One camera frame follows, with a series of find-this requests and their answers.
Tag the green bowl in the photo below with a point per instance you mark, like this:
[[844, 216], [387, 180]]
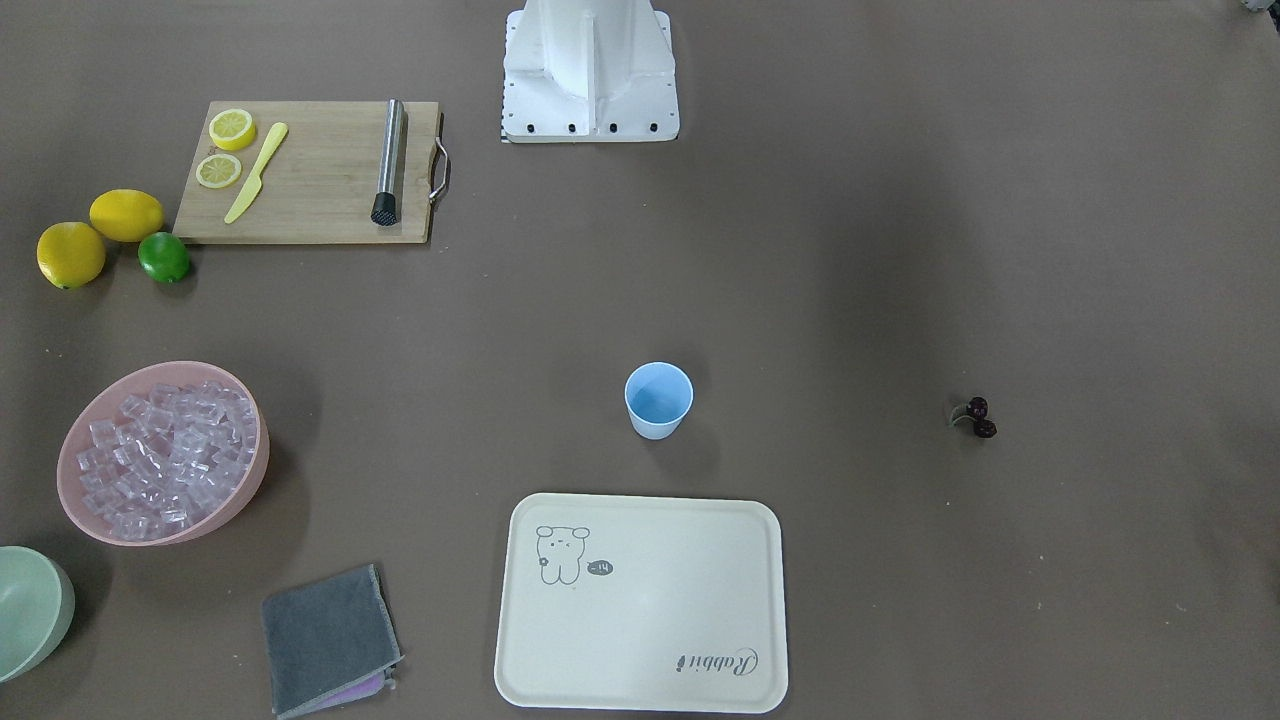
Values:
[[37, 605]]

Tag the grey folded cloth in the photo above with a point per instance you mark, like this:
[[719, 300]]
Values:
[[329, 643]]

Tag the wooden cutting board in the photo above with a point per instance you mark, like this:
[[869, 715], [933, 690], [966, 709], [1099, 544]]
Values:
[[320, 184]]

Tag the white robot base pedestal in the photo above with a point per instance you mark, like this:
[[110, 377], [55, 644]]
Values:
[[589, 71]]

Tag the light blue cup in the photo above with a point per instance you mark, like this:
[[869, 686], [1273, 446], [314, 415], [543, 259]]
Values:
[[657, 397]]

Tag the pink bowl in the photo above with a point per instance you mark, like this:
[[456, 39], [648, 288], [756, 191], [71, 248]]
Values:
[[240, 490]]

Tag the steel muddler black tip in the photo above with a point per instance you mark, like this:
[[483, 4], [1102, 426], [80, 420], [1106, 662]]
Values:
[[386, 206]]

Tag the yellow plastic knife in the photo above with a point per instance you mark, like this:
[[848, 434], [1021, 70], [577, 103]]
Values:
[[252, 186]]

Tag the cream rabbit tray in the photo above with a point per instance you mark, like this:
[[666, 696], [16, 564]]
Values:
[[634, 603]]

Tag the lemon slice lower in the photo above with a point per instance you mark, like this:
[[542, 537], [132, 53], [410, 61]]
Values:
[[218, 171]]

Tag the pile of clear ice cubes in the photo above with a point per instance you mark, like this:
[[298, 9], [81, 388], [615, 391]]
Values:
[[165, 455]]

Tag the green lime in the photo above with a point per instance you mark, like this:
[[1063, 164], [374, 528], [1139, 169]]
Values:
[[164, 257]]

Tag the yellow lemon near board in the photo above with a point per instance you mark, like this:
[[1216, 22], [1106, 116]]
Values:
[[126, 216]]

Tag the lemon slice upper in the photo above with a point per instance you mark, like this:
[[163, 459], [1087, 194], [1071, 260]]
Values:
[[232, 130]]

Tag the dark cherries pair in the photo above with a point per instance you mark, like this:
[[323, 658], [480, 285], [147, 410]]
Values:
[[975, 413]]

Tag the lemon slice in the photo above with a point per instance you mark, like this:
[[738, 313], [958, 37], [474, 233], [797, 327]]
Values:
[[218, 171], [232, 130]]

